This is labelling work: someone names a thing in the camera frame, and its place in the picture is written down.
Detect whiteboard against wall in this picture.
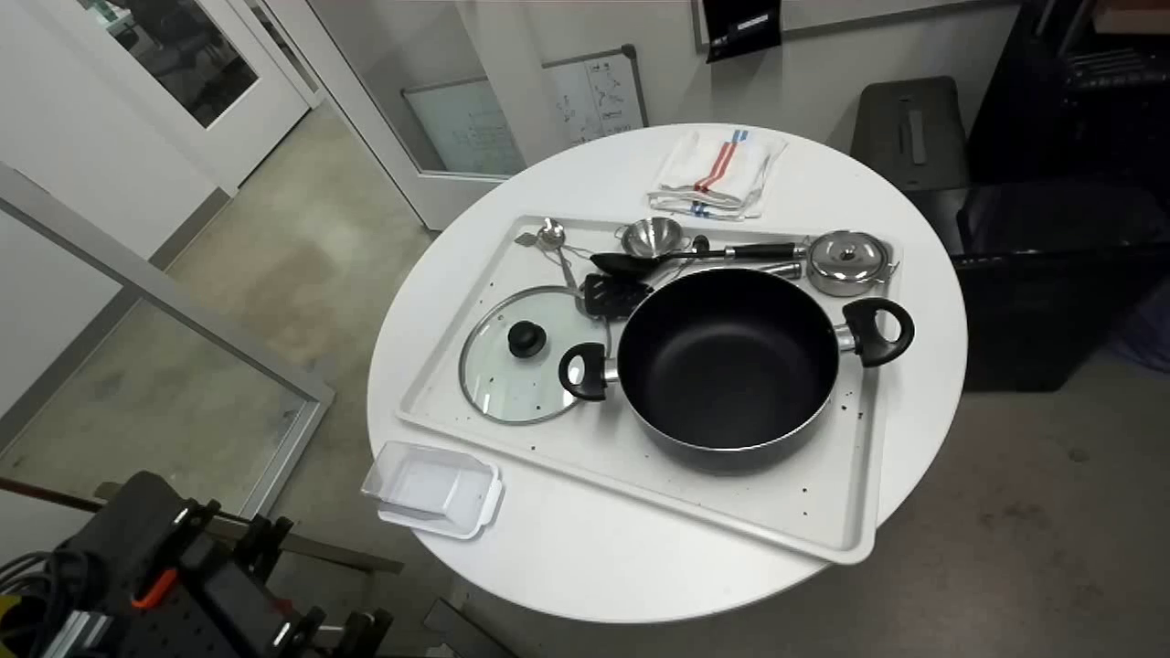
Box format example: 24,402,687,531
546,43,645,143

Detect glass lid with black knob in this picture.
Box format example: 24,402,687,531
457,287,606,425

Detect black spatula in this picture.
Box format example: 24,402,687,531
580,251,672,323

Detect white plastic tray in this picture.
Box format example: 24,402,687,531
398,216,883,564

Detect small silver pot lid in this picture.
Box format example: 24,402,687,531
804,232,892,300

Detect clear plastic container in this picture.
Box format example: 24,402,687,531
363,441,505,540

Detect black cabinet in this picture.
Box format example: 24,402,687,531
936,0,1170,391

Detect black bin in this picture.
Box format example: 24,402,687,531
853,78,967,195

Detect folded white dish towel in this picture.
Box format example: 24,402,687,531
645,128,784,221

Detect silver ladle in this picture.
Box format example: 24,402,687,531
616,216,800,261

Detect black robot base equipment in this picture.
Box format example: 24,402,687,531
0,471,396,658

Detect round white table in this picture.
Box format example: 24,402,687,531
365,124,967,625

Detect black cooking pot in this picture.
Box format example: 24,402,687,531
554,269,917,461

